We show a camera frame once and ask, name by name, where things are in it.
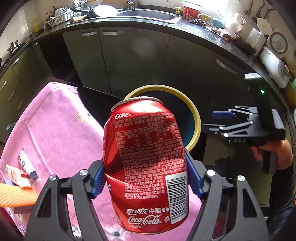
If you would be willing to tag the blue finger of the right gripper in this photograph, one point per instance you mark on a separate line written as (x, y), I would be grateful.
(211, 128)
(222, 115)

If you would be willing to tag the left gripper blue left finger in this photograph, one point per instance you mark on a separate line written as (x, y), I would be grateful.
(97, 178)

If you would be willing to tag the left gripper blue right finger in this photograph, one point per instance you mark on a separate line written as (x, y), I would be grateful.
(196, 171)

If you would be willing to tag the red Coca-Cola can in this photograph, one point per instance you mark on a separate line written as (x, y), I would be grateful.
(145, 166)

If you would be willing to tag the red white milk carton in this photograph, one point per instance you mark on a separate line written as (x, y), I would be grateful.
(18, 177)

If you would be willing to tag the orange foam fruit net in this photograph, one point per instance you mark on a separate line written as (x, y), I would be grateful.
(15, 196)

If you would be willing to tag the yellow-rimmed black trash bin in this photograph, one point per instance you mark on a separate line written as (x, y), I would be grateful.
(184, 110)

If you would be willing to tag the steel kitchen sink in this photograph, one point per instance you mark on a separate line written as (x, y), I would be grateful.
(151, 14)

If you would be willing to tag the chrome kitchen faucet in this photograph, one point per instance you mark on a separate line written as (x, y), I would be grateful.
(132, 4)

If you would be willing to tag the person's right hand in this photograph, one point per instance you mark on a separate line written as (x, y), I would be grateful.
(281, 148)

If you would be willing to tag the white rice cooker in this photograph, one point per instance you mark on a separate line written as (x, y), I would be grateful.
(277, 70)

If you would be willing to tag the pink floral tablecloth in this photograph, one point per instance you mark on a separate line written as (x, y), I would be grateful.
(61, 132)

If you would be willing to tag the white electric kettle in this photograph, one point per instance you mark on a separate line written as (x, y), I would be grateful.
(237, 25)

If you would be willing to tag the dark lower counter cabinets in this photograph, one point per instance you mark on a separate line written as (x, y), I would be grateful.
(118, 59)

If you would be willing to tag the green lower drawer cabinet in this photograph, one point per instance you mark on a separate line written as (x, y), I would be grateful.
(25, 75)

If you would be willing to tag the small steel pot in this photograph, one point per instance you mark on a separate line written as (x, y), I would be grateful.
(13, 47)

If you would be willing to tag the black frying pan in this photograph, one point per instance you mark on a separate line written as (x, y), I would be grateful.
(103, 11)

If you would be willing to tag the wooden rolling pin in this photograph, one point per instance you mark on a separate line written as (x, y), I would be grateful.
(77, 18)

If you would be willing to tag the white dish rack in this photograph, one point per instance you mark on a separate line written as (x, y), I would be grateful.
(62, 15)

